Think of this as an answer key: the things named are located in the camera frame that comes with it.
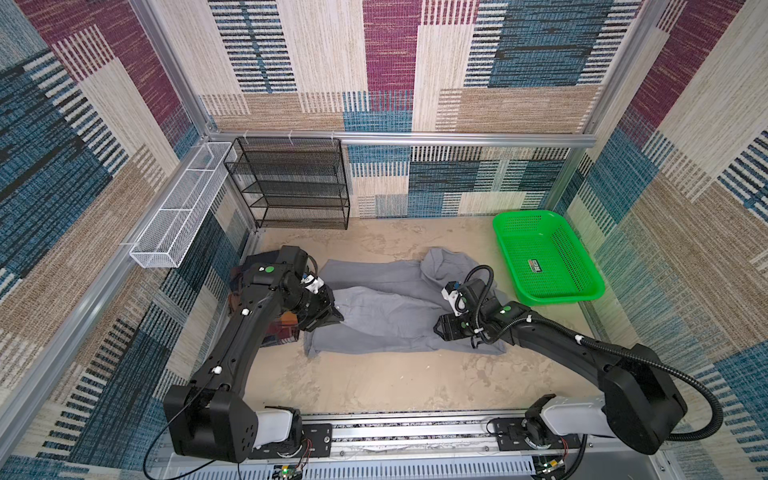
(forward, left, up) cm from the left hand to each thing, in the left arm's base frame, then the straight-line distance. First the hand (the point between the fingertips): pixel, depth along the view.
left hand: (343, 312), depth 74 cm
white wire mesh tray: (+13, +40, +14) cm, 45 cm away
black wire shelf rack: (+54, +23, -3) cm, 59 cm away
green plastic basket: (+28, -65, -17) cm, 73 cm away
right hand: (0, -27, -13) cm, 30 cm away
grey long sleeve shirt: (+6, -12, -9) cm, 16 cm away
